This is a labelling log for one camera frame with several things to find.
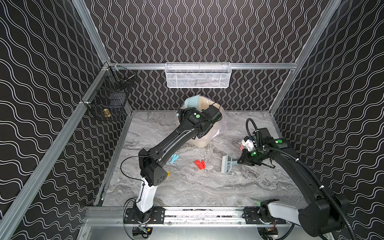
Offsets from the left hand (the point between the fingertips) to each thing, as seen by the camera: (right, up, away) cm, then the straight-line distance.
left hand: (180, 110), depth 71 cm
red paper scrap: (+11, -31, +19) cm, 38 cm away
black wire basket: (-47, +10, +21) cm, 52 cm away
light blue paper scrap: (-6, -27, +23) cm, 36 cm away
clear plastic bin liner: (+25, -5, +19) cm, 32 cm away
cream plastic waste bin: (+15, -16, +18) cm, 28 cm away
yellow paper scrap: (-9, -36, +18) cm, 41 cm away
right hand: (+30, -26, +7) cm, 41 cm away
